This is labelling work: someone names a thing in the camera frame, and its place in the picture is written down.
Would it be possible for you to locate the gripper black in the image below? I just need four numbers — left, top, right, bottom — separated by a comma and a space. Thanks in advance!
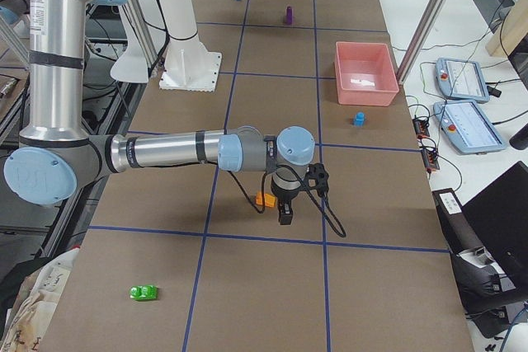
271, 181, 298, 224

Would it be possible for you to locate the orange block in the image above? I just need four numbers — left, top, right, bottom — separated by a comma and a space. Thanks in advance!
255, 192, 276, 208

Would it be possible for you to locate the small blue block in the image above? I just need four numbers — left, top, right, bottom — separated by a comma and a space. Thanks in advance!
353, 112, 365, 126

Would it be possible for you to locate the purple block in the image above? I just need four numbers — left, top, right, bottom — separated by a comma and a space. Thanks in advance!
284, 6, 294, 26

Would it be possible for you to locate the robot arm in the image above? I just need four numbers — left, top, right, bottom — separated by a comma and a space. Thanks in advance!
3, 0, 324, 225

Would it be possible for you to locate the pink plastic box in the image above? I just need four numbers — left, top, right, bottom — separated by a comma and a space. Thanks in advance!
334, 41, 399, 107

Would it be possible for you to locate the usb hub near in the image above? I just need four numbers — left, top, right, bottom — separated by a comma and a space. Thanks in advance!
421, 148, 440, 173

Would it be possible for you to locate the usb hub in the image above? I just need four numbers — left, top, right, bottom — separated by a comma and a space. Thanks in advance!
412, 118, 430, 139
421, 148, 440, 173

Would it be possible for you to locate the usb hub far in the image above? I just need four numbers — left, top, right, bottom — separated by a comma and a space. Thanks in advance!
412, 118, 430, 139

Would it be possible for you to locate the green block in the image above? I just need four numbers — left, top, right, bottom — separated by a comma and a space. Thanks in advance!
129, 284, 158, 301

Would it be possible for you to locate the near teach pendant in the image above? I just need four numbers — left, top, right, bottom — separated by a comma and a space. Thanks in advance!
433, 100, 507, 154

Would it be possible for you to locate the teach pendant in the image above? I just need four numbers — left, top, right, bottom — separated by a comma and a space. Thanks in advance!
435, 58, 490, 103
433, 100, 507, 154

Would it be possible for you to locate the far teach pendant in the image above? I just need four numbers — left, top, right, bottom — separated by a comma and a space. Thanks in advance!
435, 58, 490, 103

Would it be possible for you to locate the cloth bag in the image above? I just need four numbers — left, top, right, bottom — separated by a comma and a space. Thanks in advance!
1, 247, 80, 351

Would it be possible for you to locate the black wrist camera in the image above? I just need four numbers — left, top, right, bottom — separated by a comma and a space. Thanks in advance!
306, 162, 329, 198

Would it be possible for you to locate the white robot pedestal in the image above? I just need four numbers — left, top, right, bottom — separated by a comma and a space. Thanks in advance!
159, 0, 222, 92

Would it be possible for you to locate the aluminium frame post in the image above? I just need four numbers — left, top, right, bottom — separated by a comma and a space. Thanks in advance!
396, 0, 446, 85

